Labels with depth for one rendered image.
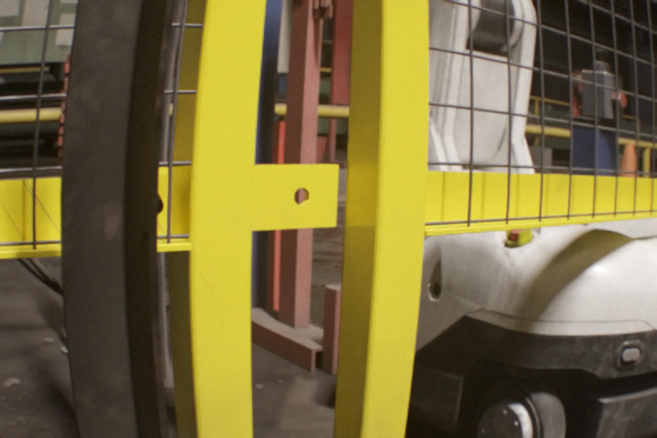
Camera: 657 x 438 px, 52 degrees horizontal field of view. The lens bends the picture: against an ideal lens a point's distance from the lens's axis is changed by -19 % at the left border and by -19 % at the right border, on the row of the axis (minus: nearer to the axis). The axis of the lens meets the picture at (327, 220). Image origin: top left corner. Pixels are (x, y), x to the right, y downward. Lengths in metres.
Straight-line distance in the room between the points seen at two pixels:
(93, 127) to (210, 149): 0.21
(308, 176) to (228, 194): 0.11
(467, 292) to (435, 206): 0.30
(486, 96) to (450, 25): 0.17
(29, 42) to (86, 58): 6.24
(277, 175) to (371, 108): 0.09
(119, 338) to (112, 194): 0.07
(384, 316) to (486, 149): 0.83
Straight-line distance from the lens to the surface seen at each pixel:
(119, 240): 0.37
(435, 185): 0.74
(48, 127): 9.62
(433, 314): 1.08
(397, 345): 0.68
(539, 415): 0.97
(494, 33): 1.39
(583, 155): 1.99
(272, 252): 1.93
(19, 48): 6.58
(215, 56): 0.56
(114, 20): 0.37
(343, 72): 7.94
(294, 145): 1.65
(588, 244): 0.97
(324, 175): 0.67
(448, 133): 1.35
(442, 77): 1.32
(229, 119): 0.57
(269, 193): 0.64
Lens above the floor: 0.48
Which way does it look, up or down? 7 degrees down
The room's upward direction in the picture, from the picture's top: 2 degrees clockwise
